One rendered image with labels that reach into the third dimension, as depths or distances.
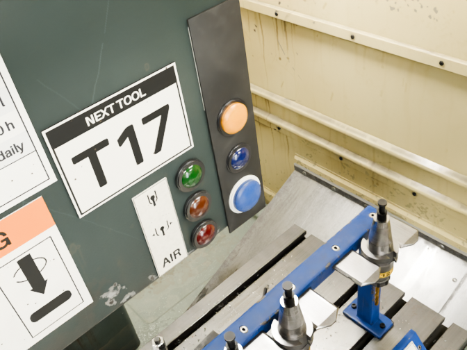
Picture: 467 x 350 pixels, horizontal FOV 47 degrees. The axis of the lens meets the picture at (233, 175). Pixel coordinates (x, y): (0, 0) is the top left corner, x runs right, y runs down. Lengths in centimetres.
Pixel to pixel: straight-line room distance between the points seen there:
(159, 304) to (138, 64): 144
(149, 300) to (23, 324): 138
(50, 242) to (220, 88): 16
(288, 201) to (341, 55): 51
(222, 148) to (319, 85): 103
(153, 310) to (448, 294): 86
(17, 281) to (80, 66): 14
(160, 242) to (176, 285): 136
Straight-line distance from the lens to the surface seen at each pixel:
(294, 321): 81
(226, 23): 38
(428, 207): 142
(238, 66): 40
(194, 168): 40
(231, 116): 40
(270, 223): 163
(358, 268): 93
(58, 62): 32
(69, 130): 33
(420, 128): 129
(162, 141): 38
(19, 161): 33
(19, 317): 39
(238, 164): 43
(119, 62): 34
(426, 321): 127
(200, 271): 179
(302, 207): 161
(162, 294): 176
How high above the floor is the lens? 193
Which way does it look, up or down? 39 degrees down
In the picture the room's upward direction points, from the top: 10 degrees counter-clockwise
